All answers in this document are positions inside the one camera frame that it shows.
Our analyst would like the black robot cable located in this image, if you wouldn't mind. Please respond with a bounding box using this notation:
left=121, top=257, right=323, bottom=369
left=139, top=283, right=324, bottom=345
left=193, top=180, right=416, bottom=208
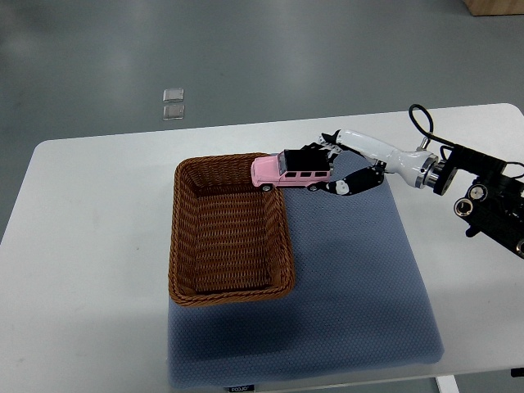
left=409, top=103, right=524, bottom=179

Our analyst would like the floor socket plate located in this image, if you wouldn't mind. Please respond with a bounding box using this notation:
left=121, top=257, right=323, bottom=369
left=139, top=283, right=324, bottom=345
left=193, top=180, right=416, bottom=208
left=162, top=104, right=185, bottom=120
left=163, top=88, right=184, bottom=102

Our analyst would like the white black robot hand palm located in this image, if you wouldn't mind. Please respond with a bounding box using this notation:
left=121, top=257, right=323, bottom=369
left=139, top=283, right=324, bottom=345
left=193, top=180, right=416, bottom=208
left=336, top=130, right=436, bottom=188

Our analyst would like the lower floor socket plate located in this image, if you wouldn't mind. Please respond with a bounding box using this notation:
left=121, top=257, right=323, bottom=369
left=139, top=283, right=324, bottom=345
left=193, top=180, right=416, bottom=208
left=162, top=104, right=185, bottom=120

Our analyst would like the black white robot index finger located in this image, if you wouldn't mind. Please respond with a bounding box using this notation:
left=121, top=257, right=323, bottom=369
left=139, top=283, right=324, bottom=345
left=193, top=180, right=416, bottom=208
left=299, top=142, right=342, bottom=164

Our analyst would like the brown wicker basket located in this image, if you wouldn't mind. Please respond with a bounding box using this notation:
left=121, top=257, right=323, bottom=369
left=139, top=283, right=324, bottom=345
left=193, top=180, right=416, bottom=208
left=168, top=153, right=296, bottom=307

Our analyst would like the blue-grey mesh mat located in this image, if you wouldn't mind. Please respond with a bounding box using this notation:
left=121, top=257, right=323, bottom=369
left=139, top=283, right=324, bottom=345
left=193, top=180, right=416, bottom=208
left=168, top=185, right=444, bottom=389

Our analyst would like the white table leg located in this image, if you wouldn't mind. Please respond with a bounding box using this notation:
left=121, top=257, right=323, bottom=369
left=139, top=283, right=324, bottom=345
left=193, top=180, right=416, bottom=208
left=436, top=375, right=459, bottom=393

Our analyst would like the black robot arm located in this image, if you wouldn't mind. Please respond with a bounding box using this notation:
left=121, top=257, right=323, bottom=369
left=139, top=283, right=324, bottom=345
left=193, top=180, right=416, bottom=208
left=305, top=130, right=523, bottom=256

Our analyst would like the upper floor socket plate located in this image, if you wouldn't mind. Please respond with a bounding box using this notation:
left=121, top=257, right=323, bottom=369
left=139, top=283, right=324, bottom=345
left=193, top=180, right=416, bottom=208
left=163, top=88, right=184, bottom=102

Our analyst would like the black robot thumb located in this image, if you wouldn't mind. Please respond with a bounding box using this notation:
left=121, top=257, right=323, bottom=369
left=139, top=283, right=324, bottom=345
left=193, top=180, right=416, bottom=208
left=318, top=165, right=385, bottom=196

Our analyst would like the pink toy car black roof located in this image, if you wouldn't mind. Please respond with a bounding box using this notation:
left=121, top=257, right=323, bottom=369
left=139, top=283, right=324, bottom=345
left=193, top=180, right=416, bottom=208
left=251, top=150, right=332, bottom=192

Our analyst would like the black white robot middle finger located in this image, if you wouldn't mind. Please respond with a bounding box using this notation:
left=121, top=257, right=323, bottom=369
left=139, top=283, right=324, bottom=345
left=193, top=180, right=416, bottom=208
left=318, top=130, right=340, bottom=146

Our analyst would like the wooden box corner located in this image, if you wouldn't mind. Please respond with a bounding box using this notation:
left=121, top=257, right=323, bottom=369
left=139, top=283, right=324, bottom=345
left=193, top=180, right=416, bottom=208
left=463, top=0, right=524, bottom=16

